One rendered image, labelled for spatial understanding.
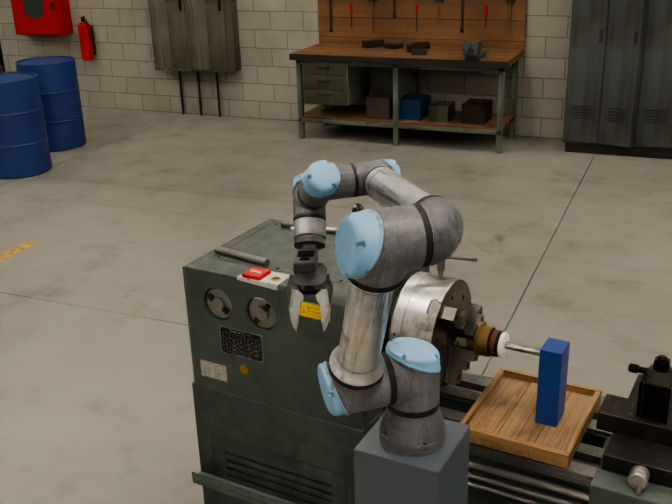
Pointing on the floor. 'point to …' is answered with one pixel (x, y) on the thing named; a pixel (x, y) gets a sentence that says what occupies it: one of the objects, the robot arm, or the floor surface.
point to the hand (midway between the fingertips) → (309, 325)
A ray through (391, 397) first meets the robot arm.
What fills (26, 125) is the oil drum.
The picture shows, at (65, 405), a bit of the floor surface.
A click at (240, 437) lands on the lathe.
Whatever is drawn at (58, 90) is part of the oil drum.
